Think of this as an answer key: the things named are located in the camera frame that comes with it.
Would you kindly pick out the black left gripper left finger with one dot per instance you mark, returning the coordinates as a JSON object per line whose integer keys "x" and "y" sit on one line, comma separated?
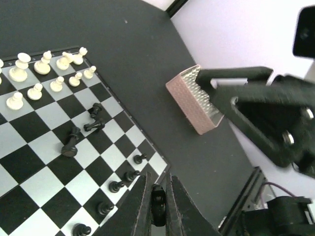
{"x": 133, "y": 218}

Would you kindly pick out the black pawn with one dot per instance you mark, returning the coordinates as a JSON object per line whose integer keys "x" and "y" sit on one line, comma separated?
{"x": 81, "y": 230}
{"x": 138, "y": 159}
{"x": 130, "y": 176}
{"x": 158, "y": 205}
{"x": 115, "y": 186}
{"x": 104, "y": 208}
{"x": 96, "y": 108}

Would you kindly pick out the black white chessboard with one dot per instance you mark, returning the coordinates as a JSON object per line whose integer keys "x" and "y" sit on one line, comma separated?
{"x": 42, "y": 192}

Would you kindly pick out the black bishop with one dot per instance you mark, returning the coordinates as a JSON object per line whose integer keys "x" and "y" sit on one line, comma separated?
{"x": 98, "y": 124}

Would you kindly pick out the right black frame post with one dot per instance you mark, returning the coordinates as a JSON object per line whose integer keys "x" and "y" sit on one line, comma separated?
{"x": 175, "y": 7}

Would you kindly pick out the white pawn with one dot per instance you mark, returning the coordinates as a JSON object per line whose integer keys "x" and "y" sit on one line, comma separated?
{"x": 57, "y": 85}
{"x": 74, "y": 81}
{"x": 35, "y": 93}

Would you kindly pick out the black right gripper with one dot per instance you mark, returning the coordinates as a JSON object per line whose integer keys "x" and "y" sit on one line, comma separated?
{"x": 278, "y": 118}

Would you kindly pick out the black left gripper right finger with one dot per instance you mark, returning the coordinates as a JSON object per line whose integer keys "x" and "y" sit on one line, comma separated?
{"x": 183, "y": 218}

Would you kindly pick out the white chess piece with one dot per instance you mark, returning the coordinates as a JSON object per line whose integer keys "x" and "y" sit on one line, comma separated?
{"x": 15, "y": 102}
{"x": 64, "y": 62}
{"x": 18, "y": 73}
{"x": 42, "y": 66}
{"x": 89, "y": 73}
{"x": 78, "y": 58}

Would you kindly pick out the pink rimmed metal tin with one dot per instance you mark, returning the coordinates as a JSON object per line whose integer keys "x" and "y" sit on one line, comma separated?
{"x": 193, "y": 101}

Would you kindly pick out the black queen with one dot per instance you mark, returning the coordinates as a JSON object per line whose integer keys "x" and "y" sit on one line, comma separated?
{"x": 70, "y": 149}

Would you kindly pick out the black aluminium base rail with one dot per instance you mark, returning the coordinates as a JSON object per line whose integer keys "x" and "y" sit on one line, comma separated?
{"x": 246, "y": 201}

